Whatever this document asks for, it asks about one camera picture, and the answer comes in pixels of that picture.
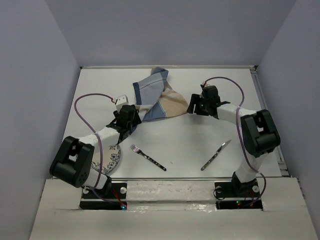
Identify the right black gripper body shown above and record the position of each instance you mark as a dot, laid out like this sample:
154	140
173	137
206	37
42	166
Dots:
204	104

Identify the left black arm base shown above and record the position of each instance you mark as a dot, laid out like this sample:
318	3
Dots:
114	200

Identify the silver fork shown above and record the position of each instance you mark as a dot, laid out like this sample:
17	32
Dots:
140	152

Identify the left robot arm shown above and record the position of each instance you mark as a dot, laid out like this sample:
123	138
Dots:
72	163

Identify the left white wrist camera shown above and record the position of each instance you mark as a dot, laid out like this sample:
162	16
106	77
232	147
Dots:
121	101

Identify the blue floral ceramic plate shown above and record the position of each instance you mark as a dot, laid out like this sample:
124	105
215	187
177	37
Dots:
111	158

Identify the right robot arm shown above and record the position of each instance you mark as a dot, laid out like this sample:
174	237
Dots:
257	133

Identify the silver table knife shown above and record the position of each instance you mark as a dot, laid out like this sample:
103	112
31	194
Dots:
217	152

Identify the blue beige plaid cloth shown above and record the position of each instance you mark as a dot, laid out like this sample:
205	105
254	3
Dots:
155	98

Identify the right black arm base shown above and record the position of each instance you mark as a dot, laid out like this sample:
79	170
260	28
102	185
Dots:
228	199

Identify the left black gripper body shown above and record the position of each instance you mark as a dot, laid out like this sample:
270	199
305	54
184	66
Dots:
135	121

